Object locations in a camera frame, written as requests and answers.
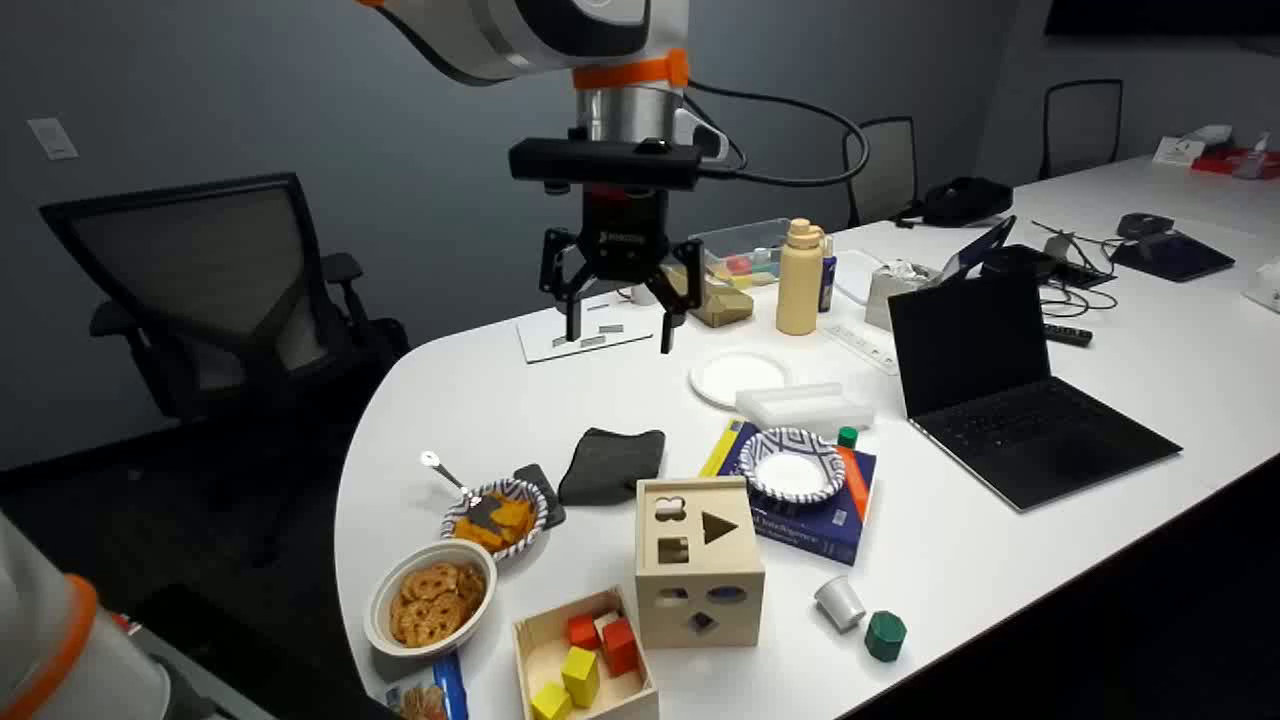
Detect white round bowl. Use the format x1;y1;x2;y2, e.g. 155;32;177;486
360;535;501;664

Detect black wall screen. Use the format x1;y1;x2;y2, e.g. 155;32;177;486
1041;0;1280;45

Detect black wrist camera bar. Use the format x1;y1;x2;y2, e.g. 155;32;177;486
503;130;708;196

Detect silver spoon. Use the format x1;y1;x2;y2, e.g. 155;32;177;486
418;446;482;499

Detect yellow pencil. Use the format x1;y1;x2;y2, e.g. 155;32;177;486
700;416;746;485

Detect green cylinder block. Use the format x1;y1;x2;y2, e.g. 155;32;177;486
860;607;913;667

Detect black bag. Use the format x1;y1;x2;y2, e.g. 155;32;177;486
918;172;1016;231

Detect wooden shape sorter box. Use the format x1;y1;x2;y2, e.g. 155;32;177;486
633;471;774;653

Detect grey back conference chair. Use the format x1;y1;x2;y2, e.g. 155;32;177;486
840;113;926;228
1036;77;1129;180

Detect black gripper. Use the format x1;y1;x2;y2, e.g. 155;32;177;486
538;182;708;360

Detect red flat item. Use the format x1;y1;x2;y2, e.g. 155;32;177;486
1190;140;1280;182

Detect pretzel pile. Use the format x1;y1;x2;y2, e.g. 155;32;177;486
387;561;490;653

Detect small black object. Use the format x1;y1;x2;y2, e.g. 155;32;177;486
508;459;573;535

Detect blue book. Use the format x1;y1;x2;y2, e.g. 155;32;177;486
717;418;884;567

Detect white paper card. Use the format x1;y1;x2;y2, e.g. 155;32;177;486
511;291;664;368

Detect small yellow wooden block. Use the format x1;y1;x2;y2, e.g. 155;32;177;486
530;676;578;720

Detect black mesh office chair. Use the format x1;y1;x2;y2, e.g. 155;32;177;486
37;168;412;567

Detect large yellow wooden block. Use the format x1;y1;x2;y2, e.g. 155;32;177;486
558;643;604;710

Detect black open laptop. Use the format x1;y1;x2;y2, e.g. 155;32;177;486
884;266;1190;517

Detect black computer mouse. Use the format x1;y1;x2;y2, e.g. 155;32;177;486
1111;207;1180;244

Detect orange food pieces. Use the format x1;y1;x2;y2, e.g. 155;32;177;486
452;490;540;555

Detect white wall outlet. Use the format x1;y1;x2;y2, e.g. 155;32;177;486
25;113;85;165

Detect white folded card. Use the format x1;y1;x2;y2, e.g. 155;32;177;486
1149;129;1211;172

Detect dark grey folded cloth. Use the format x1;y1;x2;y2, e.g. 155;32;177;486
551;425;668;507

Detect dark tablet on stand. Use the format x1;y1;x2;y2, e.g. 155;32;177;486
930;213;1020;289

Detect black flat pad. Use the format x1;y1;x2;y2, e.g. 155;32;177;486
1109;228;1240;289

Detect small dark bottle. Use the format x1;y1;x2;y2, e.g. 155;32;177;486
815;248;844;314

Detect brown rectangular block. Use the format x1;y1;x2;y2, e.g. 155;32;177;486
660;259;762;330

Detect black remote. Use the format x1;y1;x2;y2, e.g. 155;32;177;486
1041;314;1102;352

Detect clear plastic container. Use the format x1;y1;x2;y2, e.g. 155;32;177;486
683;213;796;289

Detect white round plate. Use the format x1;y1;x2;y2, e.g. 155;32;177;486
683;345;796;413

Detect blue snack packet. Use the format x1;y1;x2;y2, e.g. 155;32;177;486
384;648;477;720

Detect tan plastic bottle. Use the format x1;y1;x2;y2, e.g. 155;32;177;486
774;213;833;338

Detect tangled thin cables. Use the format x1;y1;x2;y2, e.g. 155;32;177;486
1027;217;1125;318

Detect patterned bowl with food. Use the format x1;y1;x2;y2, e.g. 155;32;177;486
439;471;551;565

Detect small white box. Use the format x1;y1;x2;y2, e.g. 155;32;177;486
860;259;939;330

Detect blue white patterned bowl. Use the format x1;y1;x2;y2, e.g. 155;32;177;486
738;425;853;513

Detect white cylinder block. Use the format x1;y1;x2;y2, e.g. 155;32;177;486
813;571;872;636

